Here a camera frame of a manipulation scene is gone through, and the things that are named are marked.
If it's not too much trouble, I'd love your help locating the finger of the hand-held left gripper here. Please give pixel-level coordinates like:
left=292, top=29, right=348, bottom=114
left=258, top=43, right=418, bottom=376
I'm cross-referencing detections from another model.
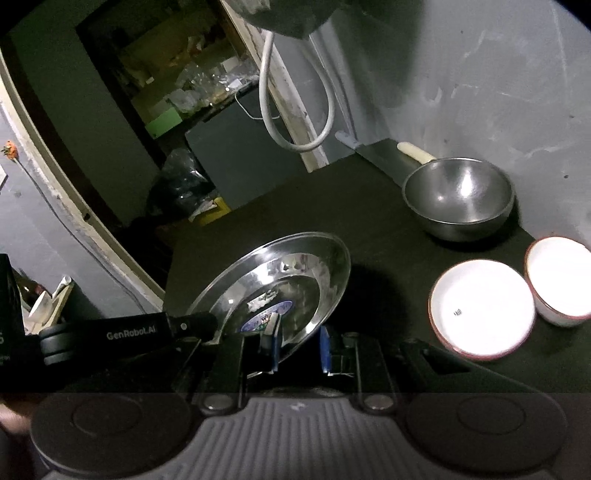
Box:
left=166, top=311, right=219, bottom=346

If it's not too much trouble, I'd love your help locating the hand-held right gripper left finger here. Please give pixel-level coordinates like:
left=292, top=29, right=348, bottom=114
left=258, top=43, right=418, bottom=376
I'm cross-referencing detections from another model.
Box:
left=174, top=314, right=283, bottom=412

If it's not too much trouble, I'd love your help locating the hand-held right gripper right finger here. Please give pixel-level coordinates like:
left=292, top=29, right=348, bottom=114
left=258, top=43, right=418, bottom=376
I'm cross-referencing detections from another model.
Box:
left=320, top=325, right=546, bottom=412

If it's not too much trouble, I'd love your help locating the stainless steel plate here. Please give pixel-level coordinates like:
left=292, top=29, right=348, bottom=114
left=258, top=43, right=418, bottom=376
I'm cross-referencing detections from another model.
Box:
left=187, top=231, right=352, bottom=365

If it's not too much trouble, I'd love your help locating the white red-rimmed bowl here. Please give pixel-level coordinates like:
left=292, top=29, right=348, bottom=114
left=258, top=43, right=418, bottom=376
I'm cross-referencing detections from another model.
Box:
left=429, top=259, right=537, bottom=361
left=525, top=236, right=591, bottom=326

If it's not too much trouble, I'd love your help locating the pale clutter pile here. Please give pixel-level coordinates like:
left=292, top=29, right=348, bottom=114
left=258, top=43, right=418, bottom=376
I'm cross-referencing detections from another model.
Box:
left=22, top=274, right=75, bottom=334

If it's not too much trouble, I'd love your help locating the yellow box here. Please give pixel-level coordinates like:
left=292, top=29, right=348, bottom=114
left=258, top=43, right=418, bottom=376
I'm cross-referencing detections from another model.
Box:
left=190, top=196, right=232, bottom=228

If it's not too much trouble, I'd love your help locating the black plastic bag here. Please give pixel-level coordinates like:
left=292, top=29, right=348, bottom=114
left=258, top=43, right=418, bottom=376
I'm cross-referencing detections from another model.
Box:
left=147, top=148, right=219, bottom=219

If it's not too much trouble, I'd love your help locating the black cabinet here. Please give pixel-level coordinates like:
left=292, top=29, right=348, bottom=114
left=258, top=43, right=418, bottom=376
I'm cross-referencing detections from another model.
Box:
left=185, top=88, right=311, bottom=214

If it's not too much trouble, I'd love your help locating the small white cylinder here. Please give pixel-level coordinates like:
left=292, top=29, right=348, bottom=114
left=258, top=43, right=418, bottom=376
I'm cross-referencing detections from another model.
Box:
left=364, top=138, right=437, bottom=186

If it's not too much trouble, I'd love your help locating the stainless steel bowl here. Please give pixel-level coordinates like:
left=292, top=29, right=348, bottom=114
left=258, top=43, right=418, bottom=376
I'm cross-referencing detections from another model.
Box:
left=402, top=157, right=516, bottom=241

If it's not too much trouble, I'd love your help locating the green box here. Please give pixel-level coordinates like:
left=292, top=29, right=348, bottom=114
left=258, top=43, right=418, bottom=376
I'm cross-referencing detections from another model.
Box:
left=146, top=108, right=184, bottom=139

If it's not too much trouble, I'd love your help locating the clear plastic bags pile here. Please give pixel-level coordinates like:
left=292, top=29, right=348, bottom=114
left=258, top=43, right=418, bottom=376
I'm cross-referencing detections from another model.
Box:
left=115, top=28, right=260, bottom=117

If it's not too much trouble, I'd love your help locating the hanging plastic bag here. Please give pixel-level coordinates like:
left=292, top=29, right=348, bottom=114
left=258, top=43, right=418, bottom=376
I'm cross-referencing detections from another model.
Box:
left=231, top=0, right=343, bottom=40

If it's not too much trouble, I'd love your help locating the thin white cable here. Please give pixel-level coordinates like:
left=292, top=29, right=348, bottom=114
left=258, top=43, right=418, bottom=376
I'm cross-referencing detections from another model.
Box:
left=235, top=91, right=280, bottom=121

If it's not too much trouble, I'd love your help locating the cream door frame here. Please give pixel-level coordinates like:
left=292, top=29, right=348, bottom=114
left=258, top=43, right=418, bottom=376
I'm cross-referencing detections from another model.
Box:
left=0, top=0, right=330, bottom=301

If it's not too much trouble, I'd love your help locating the white hose loop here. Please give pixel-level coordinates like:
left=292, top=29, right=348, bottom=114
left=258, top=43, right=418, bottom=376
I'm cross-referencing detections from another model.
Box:
left=257, top=27, right=336, bottom=153

